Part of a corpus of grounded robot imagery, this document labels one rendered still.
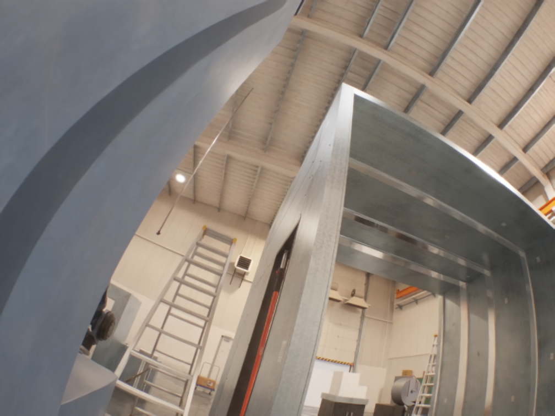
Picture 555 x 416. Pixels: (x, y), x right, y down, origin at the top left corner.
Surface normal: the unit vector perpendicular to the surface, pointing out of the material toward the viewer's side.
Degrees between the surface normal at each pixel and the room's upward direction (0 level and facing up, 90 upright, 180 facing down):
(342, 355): 90
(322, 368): 90
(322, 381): 90
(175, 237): 90
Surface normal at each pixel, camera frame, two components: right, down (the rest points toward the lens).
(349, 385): 0.25, -0.52
